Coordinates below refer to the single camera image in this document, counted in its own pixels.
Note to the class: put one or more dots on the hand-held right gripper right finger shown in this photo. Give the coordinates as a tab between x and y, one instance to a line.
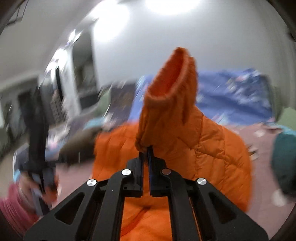
151	172

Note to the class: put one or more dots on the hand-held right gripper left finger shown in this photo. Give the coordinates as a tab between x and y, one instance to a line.
136	178

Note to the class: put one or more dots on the orange puffer jacket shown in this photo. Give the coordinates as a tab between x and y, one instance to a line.
196	143

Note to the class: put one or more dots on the person's left forearm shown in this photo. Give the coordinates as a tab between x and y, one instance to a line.
13	210

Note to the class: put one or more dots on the person's left hand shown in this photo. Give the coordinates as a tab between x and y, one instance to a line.
26	190

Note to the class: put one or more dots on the dark grey cloth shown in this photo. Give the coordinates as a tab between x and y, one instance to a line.
78	146

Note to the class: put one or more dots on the dark printed quilt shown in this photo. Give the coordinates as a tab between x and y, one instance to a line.
122	104

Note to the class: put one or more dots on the mauve deer-print bedsheet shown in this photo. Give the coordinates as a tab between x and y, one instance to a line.
259	162

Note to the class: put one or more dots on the blue tree-print sheet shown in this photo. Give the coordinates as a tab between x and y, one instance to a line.
231	97

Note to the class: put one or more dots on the dark teal pillow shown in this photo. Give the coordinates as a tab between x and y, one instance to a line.
285	162

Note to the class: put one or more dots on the green pillow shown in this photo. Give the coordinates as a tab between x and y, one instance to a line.
288	118

